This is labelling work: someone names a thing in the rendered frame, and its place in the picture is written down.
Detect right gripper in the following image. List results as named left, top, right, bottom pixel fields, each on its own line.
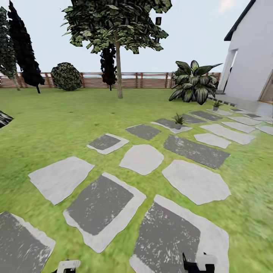
left=183, top=252, right=214, bottom=273

